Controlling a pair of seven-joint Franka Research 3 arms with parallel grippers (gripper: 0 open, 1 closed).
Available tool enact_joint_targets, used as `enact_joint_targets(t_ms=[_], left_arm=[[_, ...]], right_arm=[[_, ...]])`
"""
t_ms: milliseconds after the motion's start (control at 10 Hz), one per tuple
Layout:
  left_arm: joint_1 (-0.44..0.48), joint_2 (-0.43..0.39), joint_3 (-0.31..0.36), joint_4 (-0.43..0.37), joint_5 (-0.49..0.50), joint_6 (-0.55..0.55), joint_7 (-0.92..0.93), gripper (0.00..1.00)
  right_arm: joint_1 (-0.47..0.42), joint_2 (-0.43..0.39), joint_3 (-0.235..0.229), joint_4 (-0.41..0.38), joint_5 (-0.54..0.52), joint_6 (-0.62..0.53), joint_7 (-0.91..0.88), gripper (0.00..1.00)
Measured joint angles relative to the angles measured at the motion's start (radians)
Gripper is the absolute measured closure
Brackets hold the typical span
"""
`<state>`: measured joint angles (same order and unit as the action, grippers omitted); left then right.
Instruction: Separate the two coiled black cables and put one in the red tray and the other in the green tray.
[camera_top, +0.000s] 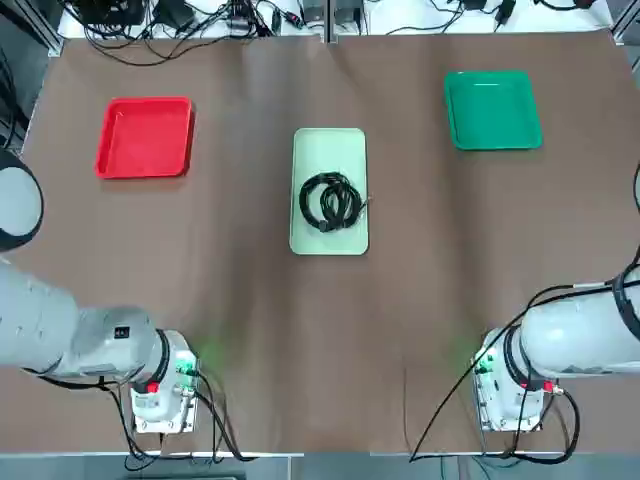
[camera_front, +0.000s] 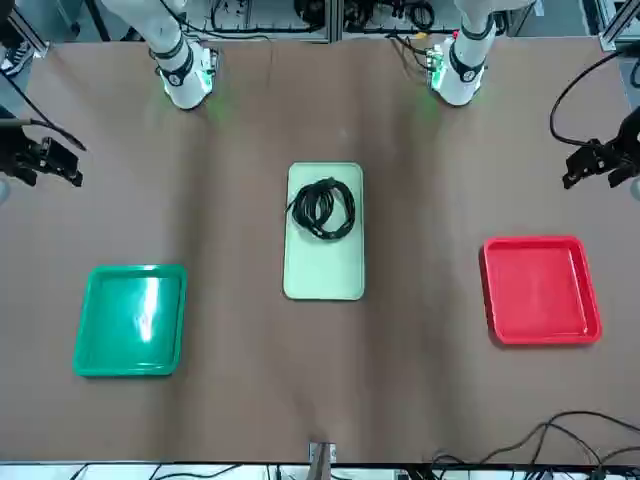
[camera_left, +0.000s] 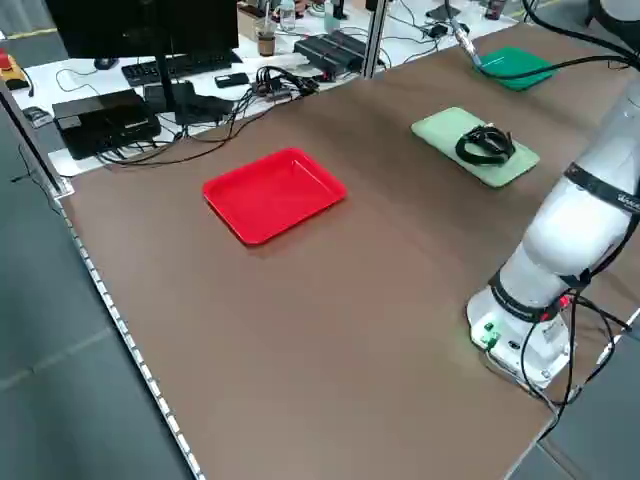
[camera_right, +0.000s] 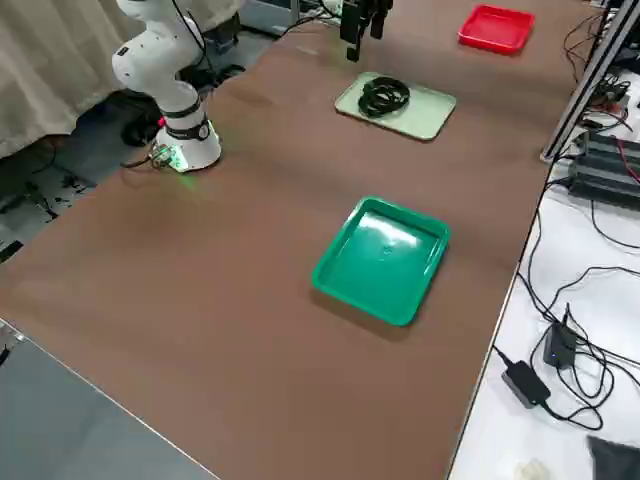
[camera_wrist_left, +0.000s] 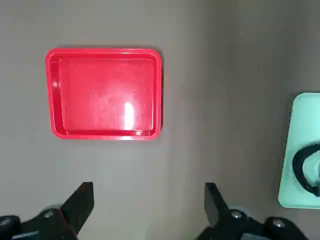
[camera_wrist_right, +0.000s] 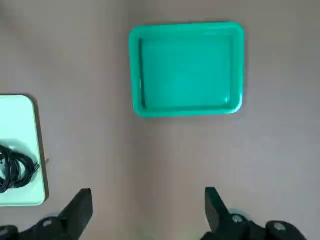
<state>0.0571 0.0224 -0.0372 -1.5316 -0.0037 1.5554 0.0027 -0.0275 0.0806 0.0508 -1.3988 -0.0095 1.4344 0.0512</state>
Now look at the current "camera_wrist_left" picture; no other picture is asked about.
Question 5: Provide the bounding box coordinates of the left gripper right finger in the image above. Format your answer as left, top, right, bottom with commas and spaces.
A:
193, 182, 310, 240

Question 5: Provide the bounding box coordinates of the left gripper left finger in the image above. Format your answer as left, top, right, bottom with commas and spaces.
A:
0, 181, 95, 240

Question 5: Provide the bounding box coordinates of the black cable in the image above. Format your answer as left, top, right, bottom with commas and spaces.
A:
291, 143, 320, 198
292, 144, 320, 198

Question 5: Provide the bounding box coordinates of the red plastic tray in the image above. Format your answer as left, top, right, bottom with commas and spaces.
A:
45, 47, 165, 141

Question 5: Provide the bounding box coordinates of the pale green flat tray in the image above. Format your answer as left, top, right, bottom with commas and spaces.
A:
277, 92, 320, 210

